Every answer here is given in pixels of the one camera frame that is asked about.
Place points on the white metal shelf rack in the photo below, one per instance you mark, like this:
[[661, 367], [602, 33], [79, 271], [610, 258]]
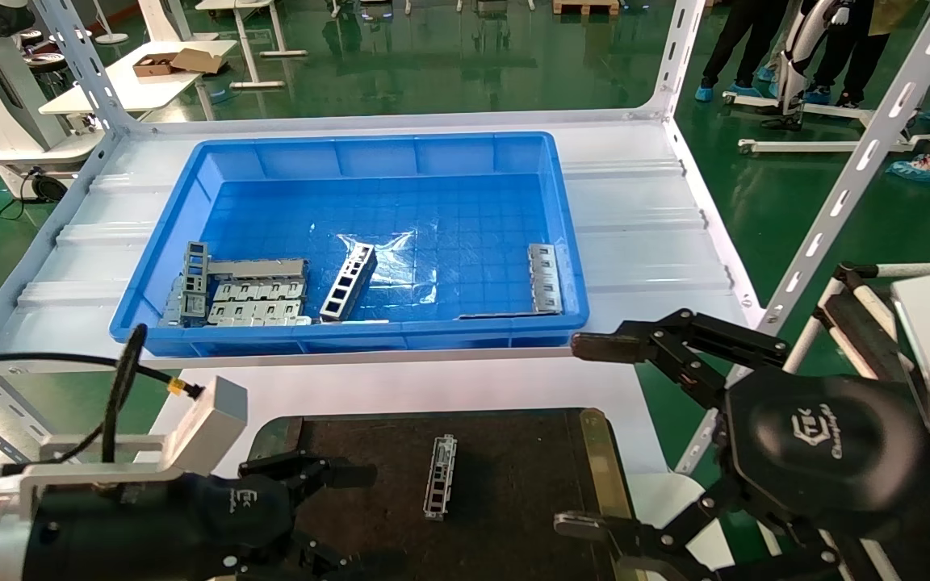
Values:
[[860, 161]]

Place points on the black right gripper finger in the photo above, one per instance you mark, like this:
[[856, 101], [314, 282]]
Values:
[[586, 524], [602, 347]]

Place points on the person black trousers yellow top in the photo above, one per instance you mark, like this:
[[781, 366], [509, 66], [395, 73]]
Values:
[[869, 56]]

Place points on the blue plastic bin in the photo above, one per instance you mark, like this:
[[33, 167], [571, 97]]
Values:
[[400, 202]]

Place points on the black container tray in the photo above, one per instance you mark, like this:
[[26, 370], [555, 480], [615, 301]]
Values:
[[513, 484]]

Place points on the white floor stand frame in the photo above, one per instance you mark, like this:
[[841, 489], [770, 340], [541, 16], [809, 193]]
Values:
[[820, 147]]

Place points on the white tube cart black pads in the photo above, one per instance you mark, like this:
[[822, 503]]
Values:
[[852, 323]]

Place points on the metal part with clip tabs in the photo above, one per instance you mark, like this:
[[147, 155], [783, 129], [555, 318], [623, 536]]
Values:
[[259, 315], [259, 290], [546, 282]]

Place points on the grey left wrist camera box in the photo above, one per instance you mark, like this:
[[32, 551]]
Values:
[[207, 428]]

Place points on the open cardboard box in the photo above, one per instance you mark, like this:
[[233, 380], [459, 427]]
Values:
[[198, 60]]

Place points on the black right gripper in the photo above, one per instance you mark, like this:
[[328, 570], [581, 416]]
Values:
[[828, 452]]

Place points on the white table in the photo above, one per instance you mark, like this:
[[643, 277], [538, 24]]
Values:
[[134, 89], [251, 40]]

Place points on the round black stool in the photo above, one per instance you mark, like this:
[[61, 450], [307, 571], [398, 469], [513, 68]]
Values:
[[49, 60]]

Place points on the wooden pallet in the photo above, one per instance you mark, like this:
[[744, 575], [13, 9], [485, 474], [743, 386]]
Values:
[[586, 6]]

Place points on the upright grey metal bracket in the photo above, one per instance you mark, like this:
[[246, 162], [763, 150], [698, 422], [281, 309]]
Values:
[[189, 307]]

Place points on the person in black trousers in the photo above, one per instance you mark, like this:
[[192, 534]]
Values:
[[735, 40]]

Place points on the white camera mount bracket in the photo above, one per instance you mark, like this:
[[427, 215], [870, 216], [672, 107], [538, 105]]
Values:
[[94, 478]]

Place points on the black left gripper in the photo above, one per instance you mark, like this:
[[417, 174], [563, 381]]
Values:
[[174, 532]]

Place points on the slotted metal channel part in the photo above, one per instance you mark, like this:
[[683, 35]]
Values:
[[445, 442]]

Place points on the small grey metal part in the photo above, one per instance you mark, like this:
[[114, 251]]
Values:
[[172, 307]]

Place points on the long grey metal channel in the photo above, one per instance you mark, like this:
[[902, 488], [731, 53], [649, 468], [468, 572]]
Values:
[[259, 266]]

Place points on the white black humanoid robot legs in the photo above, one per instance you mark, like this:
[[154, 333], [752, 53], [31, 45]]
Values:
[[796, 48]]

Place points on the metal ladder-shaped part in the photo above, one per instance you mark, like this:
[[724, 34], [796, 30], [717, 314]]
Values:
[[362, 257], [505, 315]]

